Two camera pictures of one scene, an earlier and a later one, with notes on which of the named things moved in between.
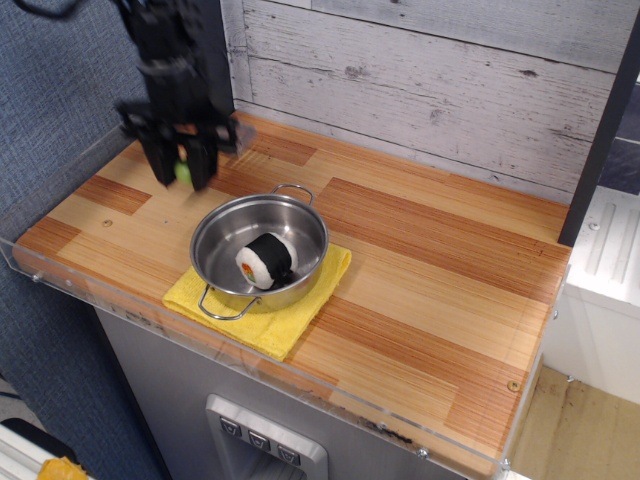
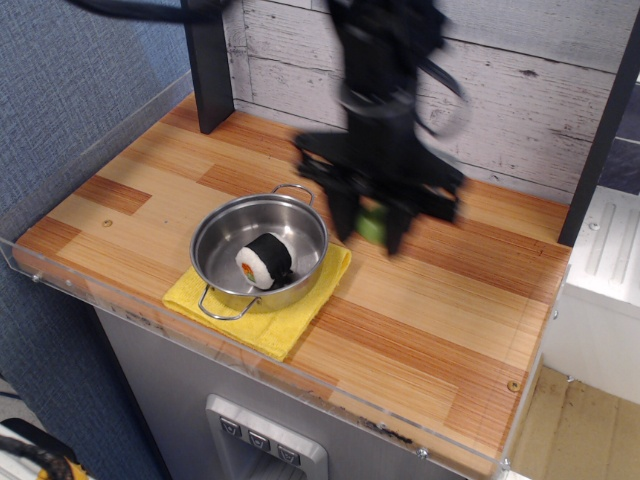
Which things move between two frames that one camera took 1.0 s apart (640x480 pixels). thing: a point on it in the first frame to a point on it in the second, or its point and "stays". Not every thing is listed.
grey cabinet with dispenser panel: (216, 419) stays
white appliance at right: (594, 337) stays
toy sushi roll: (268, 262) stays
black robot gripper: (179, 101) to (381, 156)
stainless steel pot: (265, 250) stays
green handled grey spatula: (246, 136) to (372, 224)
